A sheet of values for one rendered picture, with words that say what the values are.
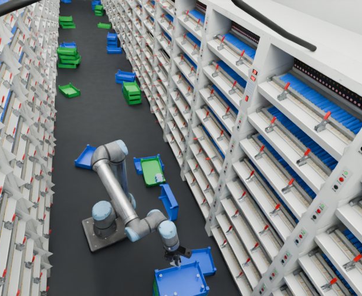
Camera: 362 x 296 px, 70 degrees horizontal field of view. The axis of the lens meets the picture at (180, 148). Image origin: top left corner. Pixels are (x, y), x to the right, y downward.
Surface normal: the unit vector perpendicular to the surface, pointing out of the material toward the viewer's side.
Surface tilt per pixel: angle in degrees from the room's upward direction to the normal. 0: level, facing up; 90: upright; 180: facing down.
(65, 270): 0
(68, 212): 0
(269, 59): 90
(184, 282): 0
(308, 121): 22
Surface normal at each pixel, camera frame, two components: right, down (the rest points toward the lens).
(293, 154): -0.25, -0.67
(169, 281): 0.11, -0.77
